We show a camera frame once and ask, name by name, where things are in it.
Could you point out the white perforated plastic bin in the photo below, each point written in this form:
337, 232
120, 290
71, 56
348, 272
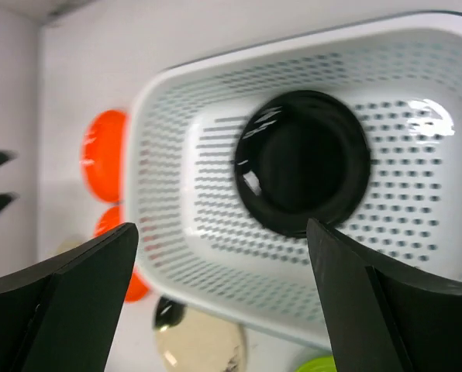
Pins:
229, 157

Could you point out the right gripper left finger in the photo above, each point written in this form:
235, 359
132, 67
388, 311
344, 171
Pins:
61, 314

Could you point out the green plate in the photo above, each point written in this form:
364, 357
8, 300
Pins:
319, 364

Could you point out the orange plate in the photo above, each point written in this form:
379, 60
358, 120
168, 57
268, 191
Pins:
138, 288
101, 155

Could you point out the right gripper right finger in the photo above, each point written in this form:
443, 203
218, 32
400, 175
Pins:
382, 314

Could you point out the beige plate with black mark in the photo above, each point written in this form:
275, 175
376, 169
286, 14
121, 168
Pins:
191, 340

